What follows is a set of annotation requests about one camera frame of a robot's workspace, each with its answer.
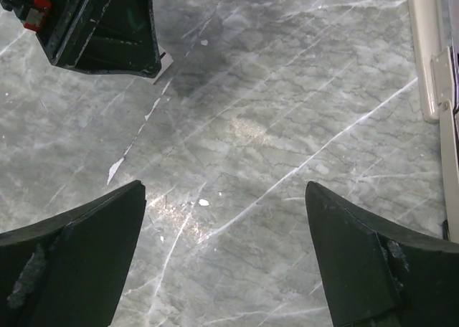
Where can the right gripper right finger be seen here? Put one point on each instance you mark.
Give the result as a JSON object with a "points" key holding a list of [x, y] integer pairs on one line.
{"points": [[376, 272]]}

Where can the white stapler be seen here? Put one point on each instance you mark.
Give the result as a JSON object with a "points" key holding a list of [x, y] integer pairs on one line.
{"points": [[434, 25]]}

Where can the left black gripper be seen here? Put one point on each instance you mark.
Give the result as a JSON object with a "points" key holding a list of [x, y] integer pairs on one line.
{"points": [[95, 37]]}

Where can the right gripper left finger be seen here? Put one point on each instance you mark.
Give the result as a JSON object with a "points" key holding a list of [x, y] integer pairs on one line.
{"points": [[70, 269]]}

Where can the small staple box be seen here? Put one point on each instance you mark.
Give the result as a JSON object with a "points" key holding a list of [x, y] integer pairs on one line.
{"points": [[166, 62]]}

